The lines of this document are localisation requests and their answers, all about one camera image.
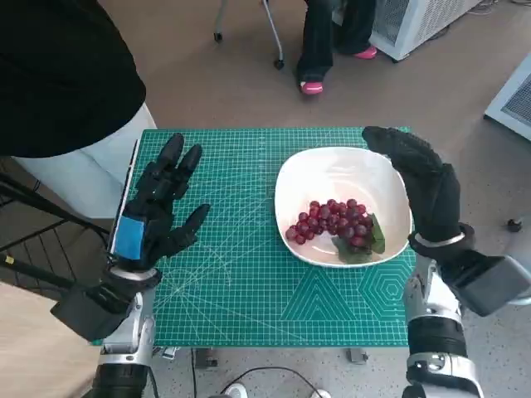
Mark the grey metal table bracket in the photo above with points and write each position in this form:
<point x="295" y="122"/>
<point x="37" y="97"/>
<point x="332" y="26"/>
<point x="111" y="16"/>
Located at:
<point x="359" y="355"/>
<point x="206" y="358"/>
<point x="169" y="353"/>

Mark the person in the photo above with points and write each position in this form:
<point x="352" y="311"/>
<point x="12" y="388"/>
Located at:
<point x="62" y="70"/>
<point x="317" y="41"/>

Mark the black caster wheel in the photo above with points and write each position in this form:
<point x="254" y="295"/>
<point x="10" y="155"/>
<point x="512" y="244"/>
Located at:
<point x="514" y="224"/>

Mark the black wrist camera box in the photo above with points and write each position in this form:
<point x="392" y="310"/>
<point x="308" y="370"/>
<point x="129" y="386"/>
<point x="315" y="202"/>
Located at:
<point x="87" y="315"/>
<point x="493" y="282"/>

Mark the light wooden desk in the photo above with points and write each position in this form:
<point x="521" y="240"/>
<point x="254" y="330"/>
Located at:
<point x="29" y="352"/>

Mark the grey chair with casters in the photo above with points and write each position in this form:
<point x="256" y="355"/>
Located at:
<point x="274" y="33"/>

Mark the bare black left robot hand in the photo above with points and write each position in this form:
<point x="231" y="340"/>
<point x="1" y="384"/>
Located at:
<point x="153" y="215"/>

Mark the white round plug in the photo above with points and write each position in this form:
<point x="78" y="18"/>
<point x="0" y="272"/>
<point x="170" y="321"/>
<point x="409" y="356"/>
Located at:
<point x="322" y="393"/>
<point x="236" y="390"/>

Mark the red toy grape bunch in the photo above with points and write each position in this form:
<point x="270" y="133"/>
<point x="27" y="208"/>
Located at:
<point x="332" y="219"/>

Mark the black metal rack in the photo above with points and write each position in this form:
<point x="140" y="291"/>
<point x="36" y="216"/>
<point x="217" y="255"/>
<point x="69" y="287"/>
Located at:
<point x="25" y="267"/>

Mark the green cutting mat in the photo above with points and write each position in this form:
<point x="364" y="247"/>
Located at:
<point x="240" y="282"/>

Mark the white square plate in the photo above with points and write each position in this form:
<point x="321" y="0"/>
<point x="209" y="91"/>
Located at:
<point x="332" y="174"/>

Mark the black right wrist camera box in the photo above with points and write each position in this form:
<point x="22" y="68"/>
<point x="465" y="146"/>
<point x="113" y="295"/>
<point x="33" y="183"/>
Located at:
<point x="493" y="282"/>

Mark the white appliance with grille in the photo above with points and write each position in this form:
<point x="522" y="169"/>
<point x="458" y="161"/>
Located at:
<point x="514" y="103"/>

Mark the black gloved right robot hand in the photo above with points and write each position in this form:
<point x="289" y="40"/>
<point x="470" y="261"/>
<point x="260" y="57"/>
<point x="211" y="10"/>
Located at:
<point x="433" y="195"/>

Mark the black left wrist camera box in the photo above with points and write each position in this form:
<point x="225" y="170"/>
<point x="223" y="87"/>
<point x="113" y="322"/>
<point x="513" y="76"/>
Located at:
<point x="87" y="315"/>

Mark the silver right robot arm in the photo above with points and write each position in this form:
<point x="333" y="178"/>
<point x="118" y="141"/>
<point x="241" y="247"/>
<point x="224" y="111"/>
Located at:
<point x="431" y="302"/>

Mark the large white vented appliance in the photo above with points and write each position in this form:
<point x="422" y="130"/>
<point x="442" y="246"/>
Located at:
<point x="415" y="25"/>

